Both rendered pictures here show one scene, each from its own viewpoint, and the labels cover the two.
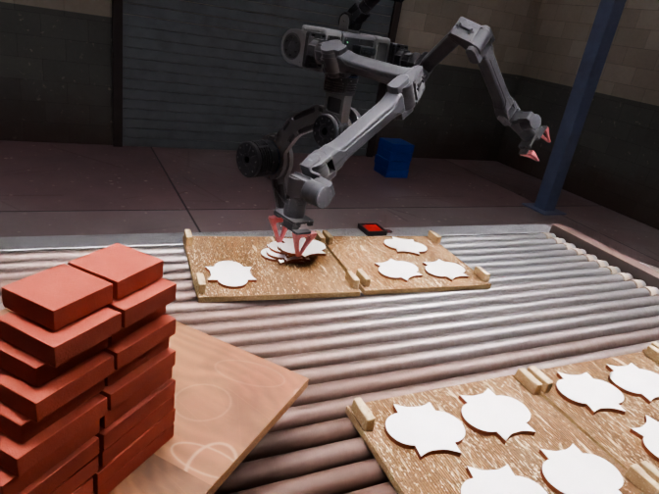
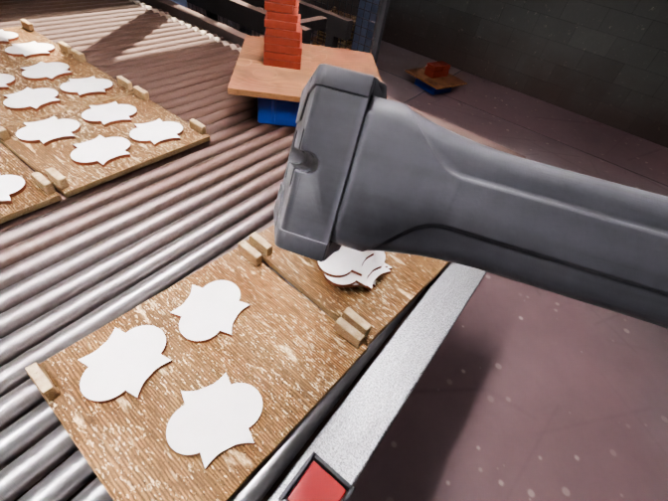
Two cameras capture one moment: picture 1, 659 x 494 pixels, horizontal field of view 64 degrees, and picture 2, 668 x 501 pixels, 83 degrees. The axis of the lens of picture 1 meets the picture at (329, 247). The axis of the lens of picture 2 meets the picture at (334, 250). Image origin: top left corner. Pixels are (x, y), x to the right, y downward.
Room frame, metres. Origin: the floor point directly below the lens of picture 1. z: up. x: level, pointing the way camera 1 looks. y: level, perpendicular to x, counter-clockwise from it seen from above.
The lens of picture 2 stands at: (1.81, -0.25, 1.53)
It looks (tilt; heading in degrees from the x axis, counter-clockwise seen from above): 45 degrees down; 147
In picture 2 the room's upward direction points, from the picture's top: 12 degrees clockwise
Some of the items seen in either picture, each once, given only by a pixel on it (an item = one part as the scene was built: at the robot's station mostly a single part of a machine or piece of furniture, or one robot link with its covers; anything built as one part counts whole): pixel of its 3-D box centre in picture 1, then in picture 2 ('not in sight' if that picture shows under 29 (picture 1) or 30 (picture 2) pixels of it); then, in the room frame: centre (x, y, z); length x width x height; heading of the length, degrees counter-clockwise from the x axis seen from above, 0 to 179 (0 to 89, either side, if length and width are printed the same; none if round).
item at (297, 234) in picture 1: (298, 238); not in sight; (1.29, 0.08, 1.02); 0.07 x 0.07 x 0.09; 41
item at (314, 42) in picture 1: (320, 51); not in sight; (2.00, 0.15, 1.45); 0.09 x 0.08 x 0.12; 139
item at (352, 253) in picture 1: (401, 261); (213, 360); (1.48, -0.22, 0.93); 0.41 x 0.35 x 0.02; 115
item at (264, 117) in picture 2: not in sight; (304, 94); (0.61, 0.28, 0.97); 0.31 x 0.31 x 0.10; 68
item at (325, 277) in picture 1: (267, 265); (362, 244); (1.30, 0.16, 0.93); 0.41 x 0.35 x 0.02; 114
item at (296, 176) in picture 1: (299, 186); not in sight; (1.32, 0.10, 1.16); 0.07 x 0.06 x 0.07; 50
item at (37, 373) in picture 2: (481, 273); (42, 381); (1.44, -0.46, 0.95); 0.06 x 0.02 x 0.03; 25
